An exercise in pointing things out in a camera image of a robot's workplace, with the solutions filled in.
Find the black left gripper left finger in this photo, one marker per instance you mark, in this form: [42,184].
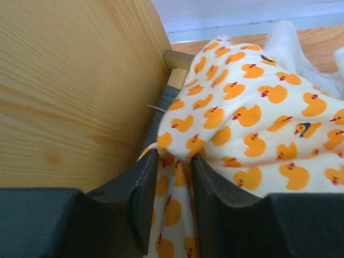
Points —
[113,220]

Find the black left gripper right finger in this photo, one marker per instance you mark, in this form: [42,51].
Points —
[234,223]

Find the duck print bed cover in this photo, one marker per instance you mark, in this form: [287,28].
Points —
[264,118]

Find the wooden pet bed frame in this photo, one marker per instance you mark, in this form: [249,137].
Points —
[79,80]

